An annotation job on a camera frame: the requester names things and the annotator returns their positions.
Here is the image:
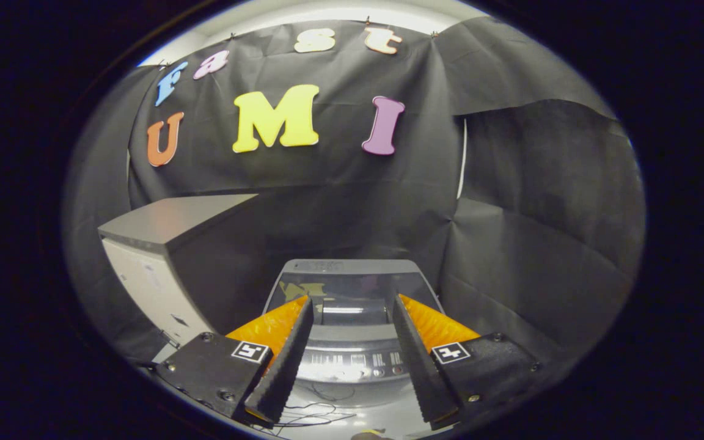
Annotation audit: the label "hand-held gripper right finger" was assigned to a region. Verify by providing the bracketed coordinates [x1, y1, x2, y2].
[392, 294, 542, 430]

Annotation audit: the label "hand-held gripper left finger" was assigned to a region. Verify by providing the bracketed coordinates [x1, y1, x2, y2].
[155, 295, 315, 427]

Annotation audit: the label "grey washing machine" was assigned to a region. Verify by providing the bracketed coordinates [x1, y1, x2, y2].
[263, 258, 444, 409]

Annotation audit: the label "white cabinet with grey top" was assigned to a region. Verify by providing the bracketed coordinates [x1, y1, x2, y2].
[97, 194, 279, 349]

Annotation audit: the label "black floor cables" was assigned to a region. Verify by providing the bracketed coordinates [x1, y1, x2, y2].
[248, 391, 359, 436]

